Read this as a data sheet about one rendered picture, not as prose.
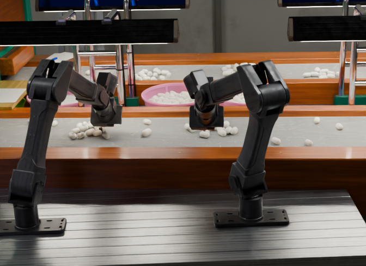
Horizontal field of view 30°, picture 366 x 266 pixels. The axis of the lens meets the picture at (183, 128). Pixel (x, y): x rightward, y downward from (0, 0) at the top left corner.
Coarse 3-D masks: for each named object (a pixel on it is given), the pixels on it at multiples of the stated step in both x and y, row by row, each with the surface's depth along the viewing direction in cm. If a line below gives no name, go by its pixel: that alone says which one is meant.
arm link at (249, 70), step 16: (256, 64) 169; (272, 64) 168; (224, 80) 177; (240, 80) 166; (256, 80) 163; (272, 80) 168; (208, 96) 184; (224, 96) 179; (256, 96) 162; (288, 96) 165; (256, 112) 163
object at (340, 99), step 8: (344, 0) 252; (344, 8) 252; (344, 48) 258; (344, 56) 259; (344, 64) 260; (360, 64) 260; (344, 72) 261; (344, 80) 263; (336, 96) 265; (344, 96) 265; (360, 96) 264; (336, 104) 266; (344, 104) 265; (360, 104) 265
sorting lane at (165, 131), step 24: (0, 120) 244; (24, 120) 243; (72, 120) 242; (168, 120) 239; (240, 120) 236; (288, 120) 235; (312, 120) 234; (336, 120) 233; (360, 120) 233; (0, 144) 223; (24, 144) 222; (48, 144) 221; (72, 144) 221; (96, 144) 220; (120, 144) 219; (144, 144) 219; (168, 144) 218; (192, 144) 217; (216, 144) 217; (240, 144) 216; (288, 144) 215; (336, 144) 214; (360, 144) 213
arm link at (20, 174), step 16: (48, 80) 183; (32, 96) 183; (48, 96) 181; (32, 112) 182; (48, 112) 182; (32, 128) 181; (48, 128) 183; (32, 144) 180; (32, 160) 179; (16, 176) 179; (32, 176) 178; (16, 192) 180; (32, 192) 178
